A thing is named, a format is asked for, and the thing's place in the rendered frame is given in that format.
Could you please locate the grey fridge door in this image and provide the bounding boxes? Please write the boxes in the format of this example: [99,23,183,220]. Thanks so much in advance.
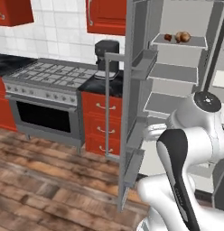
[117,0,159,213]

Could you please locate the red base cabinet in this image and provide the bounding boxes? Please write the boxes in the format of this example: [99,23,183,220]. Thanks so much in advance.
[0,75,19,133]

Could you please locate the steel stove with oven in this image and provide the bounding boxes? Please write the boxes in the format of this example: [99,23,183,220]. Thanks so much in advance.
[2,58,98,155]

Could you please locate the red wall cupboard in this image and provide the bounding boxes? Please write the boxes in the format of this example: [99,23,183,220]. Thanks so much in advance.
[0,0,35,28]
[85,0,127,37]

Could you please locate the grey fridge door handle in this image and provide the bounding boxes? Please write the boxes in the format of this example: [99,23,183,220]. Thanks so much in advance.
[103,51,126,160]

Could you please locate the grey fridge door bin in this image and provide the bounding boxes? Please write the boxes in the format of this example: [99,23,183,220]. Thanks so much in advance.
[131,49,159,81]
[123,148,145,189]
[126,116,149,150]

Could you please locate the grey fridge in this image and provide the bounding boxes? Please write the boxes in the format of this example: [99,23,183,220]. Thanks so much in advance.
[140,0,224,212]

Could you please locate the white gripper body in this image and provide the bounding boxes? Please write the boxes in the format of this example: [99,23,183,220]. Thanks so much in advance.
[143,122,170,142]

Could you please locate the red drawer cabinet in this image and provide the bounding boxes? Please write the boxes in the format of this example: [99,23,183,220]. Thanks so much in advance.
[79,90,124,157]

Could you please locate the black coffee machine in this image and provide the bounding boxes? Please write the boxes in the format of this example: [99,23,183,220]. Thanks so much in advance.
[93,39,120,81]

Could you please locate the grey fridge shelf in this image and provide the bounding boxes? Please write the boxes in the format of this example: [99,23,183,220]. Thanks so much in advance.
[143,91,191,119]
[151,32,209,51]
[147,62,200,86]

